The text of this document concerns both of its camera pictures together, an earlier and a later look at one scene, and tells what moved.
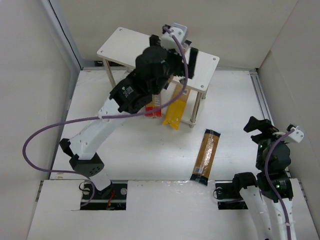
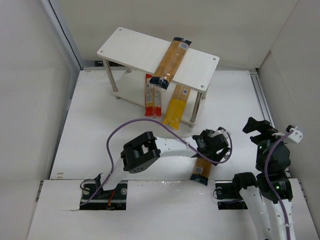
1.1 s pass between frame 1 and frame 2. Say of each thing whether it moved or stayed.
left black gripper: moved
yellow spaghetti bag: stayed
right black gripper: stayed
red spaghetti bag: stayed
